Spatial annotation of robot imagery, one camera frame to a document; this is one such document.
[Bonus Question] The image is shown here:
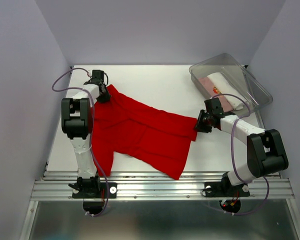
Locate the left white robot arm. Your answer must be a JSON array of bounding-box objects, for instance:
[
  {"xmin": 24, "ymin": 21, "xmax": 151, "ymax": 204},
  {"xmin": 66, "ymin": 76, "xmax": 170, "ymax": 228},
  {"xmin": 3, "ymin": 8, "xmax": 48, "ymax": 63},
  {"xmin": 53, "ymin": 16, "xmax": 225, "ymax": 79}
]
[{"xmin": 61, "ymin": 70, "xmax": 111, "ymax": 179}]

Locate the rolled pink t-shirt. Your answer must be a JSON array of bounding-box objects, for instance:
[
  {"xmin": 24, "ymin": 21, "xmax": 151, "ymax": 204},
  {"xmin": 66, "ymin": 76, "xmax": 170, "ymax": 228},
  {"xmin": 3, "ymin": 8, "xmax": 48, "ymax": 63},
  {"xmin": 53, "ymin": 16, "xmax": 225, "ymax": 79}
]
[{"xmin": 199, "ymin": 77, "xmax": 233, "ymax": 112}]

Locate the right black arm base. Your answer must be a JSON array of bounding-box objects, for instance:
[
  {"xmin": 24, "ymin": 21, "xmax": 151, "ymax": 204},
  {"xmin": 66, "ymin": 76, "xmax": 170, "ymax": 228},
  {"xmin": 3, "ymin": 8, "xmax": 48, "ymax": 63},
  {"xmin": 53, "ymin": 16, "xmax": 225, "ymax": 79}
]
[{"xmin": 201, "ymin": 172, "xmax": 250, "ymax": 198}]

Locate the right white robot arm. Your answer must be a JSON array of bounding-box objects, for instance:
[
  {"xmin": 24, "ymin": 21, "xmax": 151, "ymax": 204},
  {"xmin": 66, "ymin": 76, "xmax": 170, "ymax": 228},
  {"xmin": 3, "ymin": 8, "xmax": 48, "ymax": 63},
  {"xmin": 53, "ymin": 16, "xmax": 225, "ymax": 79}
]
[{"xmin": 195, "ymin": 97, "xmax": 289, "ymax": 195}]

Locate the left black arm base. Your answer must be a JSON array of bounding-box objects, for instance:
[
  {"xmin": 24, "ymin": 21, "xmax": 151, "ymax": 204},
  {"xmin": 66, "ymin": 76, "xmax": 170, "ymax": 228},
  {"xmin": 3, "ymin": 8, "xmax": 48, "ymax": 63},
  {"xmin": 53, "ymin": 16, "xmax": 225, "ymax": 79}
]
[{"xmin": 68, "ymin": 176, "xmax": 118, "ymax": 199}]

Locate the aluminium mounting rail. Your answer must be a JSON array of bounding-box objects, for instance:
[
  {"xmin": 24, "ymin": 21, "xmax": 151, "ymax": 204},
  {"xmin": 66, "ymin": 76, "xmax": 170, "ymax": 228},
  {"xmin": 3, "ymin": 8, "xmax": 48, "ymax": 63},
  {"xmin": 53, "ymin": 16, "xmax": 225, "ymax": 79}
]
[{"xmin": 30, "ymin": 171, "xmax": 295, "ymax": 201}]

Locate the rolled white t-shirt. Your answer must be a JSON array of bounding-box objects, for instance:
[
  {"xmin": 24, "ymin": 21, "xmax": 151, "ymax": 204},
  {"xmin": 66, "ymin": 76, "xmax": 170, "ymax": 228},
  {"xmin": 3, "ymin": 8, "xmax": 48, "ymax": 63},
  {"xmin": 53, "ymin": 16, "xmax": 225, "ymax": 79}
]
[{"xmin": 207, "ymin": 72, "xmax": 248, "ymax": 111}]

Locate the clear plastic bin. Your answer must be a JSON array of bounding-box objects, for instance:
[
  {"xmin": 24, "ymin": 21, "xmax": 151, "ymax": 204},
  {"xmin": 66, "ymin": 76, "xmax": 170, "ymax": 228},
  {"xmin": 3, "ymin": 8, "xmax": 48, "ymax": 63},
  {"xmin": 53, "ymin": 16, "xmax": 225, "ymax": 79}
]
[{"xmin": 189, "ymin": 53, "xmax": 273, "ymax": 113}]

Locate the red t-shirt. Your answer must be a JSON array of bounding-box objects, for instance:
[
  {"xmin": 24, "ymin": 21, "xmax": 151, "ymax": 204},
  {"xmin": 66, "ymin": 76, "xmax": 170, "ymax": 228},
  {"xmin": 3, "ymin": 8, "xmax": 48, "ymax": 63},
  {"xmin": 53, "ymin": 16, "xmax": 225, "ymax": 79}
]
[{"xmin": 92, "ymin": 84, "xmax": 197, "ymax": 180}]

